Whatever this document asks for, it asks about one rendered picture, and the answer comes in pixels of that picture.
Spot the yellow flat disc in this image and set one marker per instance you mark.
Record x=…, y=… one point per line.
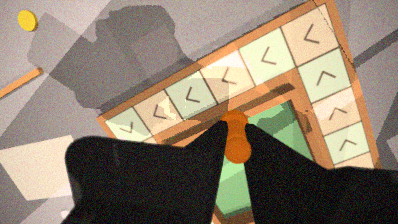
x=28, y=20

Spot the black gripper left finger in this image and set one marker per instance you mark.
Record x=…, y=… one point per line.
x=182, y=179

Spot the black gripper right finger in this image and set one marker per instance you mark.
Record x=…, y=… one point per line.
x=285, y=187

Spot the orange game pawn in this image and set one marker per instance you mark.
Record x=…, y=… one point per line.
x=238, y=149

